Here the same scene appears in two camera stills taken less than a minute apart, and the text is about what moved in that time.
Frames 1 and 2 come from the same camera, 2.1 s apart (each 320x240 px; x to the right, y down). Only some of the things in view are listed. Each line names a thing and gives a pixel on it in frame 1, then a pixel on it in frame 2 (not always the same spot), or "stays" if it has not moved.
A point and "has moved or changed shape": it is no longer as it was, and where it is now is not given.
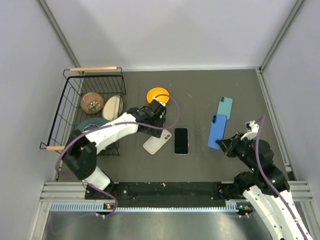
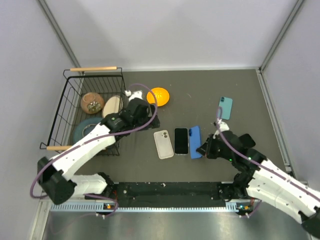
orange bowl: (159, 94) stays
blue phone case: (217, 130) has moved or changed shape
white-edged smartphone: (153, 144) → (163, 144)
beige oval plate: (112, 107) stays
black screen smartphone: (181, 141) stays
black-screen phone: (181, 141) stays
